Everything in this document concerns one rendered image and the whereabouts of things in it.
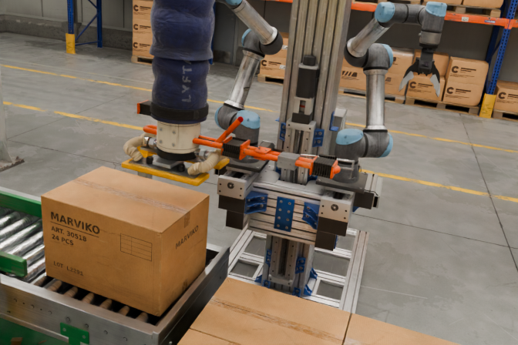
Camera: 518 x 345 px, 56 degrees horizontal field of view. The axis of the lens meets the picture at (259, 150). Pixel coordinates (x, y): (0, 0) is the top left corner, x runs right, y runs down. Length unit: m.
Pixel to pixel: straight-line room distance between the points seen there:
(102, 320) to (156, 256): 0.33
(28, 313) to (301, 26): 1.75
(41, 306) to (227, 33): 8.98
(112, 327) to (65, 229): 0.46
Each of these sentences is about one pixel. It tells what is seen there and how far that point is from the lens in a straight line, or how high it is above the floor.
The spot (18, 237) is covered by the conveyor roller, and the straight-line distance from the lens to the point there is 2.80.
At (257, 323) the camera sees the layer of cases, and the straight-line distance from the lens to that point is 2.16.
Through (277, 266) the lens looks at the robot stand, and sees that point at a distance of 2.73.
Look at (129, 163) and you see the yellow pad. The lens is 1.97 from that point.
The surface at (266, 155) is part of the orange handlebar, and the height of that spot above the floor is 1.29.
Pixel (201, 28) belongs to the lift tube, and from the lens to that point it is 1.79.
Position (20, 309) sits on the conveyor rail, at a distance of 2.39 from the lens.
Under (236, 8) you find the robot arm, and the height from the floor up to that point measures 1.77.
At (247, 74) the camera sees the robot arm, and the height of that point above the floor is 1.44.
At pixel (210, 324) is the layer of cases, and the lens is 2.13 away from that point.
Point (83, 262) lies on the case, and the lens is 2.26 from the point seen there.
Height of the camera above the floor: 1.91
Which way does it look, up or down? 20 degrees down
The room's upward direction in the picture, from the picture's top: 6 degrees clockwise
